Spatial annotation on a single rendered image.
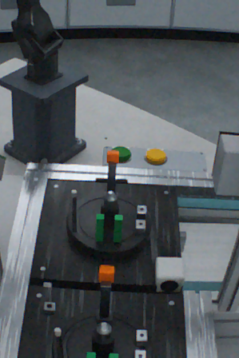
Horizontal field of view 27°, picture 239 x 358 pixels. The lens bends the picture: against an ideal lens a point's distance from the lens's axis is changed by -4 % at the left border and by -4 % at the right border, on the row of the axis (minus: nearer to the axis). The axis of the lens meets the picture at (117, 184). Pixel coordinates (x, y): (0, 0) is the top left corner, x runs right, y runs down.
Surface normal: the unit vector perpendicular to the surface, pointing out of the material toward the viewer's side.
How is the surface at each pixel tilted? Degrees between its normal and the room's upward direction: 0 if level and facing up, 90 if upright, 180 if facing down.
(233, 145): 0
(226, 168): 90
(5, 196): 0
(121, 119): 0
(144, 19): 90
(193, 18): 90
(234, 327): 90
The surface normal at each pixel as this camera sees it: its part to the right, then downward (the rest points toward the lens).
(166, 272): 0.05, -0.76
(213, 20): 0.11, 0.65
